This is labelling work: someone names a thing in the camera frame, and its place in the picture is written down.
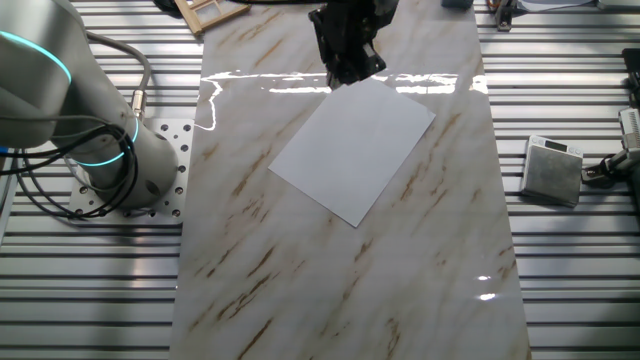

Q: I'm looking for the small silver camera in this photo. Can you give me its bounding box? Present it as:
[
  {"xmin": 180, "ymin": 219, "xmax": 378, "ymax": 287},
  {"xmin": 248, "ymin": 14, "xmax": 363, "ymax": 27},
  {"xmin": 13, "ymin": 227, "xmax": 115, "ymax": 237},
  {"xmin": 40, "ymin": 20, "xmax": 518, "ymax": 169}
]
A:
[{"xmin": 618, "ymin": 106, "xmax": 640, "ymax": 148}]

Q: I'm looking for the wooden window frame model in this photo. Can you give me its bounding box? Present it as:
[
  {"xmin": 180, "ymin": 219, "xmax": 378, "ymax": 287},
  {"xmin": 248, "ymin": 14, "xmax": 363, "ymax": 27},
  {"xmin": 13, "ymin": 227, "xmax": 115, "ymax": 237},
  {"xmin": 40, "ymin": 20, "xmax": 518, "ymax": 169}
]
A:
[{"xmin": 173, "ymin": 0, "xmax": 253, "ymax": 37}]

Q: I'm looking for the thick grey cable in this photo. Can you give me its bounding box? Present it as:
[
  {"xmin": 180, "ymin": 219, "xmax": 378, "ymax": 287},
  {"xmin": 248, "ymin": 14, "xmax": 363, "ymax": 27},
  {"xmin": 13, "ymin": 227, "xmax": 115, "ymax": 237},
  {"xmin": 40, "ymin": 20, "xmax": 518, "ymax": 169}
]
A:
[{"xmin": 84, "ymin": 29, "xmax": 153, "ymax": 124}]

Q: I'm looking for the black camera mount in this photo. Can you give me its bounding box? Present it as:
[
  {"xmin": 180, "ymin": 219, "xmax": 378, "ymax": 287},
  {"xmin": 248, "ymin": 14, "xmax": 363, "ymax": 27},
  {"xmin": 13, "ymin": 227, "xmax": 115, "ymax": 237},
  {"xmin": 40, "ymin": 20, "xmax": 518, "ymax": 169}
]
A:
[{"xmin": 493, "ymin": 0, "xmax": 517, "ymax": 33}]

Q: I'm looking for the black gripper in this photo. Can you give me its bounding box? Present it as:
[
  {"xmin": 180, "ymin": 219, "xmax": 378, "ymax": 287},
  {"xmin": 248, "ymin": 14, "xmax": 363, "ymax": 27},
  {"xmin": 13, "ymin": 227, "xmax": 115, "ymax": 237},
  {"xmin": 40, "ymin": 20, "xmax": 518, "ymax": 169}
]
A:
[{"xmin": 308, "ymin": 0, "xmax": 389, "ymax": 91}]

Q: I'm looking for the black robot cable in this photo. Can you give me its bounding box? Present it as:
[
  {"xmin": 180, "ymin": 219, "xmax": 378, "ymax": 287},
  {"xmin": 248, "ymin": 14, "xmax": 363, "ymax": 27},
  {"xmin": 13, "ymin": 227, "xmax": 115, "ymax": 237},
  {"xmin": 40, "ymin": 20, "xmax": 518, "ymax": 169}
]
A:
[{"xmin": 0, "ymin": 114, "xmax": 141, "ymax": 222}]

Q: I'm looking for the black cable connector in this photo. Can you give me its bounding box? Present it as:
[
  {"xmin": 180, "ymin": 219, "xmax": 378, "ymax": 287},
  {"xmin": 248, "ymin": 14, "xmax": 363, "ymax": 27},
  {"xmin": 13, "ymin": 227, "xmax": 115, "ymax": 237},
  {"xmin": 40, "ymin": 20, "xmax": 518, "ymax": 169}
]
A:
[{"xmin": 581, "ymin": 148, "xmax": 640, "ymax": 190}]

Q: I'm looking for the small digital scale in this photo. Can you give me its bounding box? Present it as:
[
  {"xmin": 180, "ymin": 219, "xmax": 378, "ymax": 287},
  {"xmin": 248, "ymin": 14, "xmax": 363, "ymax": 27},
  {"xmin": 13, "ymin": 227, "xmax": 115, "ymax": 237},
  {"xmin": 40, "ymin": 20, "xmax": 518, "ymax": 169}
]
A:
[{"xmin": 519, "ymin": 134, "xmax": 585, "ymax": 209}]

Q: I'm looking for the white paper sheet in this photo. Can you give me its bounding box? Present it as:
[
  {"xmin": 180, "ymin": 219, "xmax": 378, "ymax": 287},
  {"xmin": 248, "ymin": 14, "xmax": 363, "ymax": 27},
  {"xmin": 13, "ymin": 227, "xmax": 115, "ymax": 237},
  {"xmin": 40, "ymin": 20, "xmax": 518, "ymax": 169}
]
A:
[{"xmin": 267, "ymin": 76, "xmax": 438, "ymax": 229}]

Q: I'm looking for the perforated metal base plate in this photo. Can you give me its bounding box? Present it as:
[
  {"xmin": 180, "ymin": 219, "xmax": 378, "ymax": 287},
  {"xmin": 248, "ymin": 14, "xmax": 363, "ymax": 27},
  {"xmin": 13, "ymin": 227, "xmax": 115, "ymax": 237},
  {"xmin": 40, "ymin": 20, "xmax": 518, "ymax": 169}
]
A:
[{"xmin": 68, "ymin": 118, "xmax": 196, "ymax": 227}]

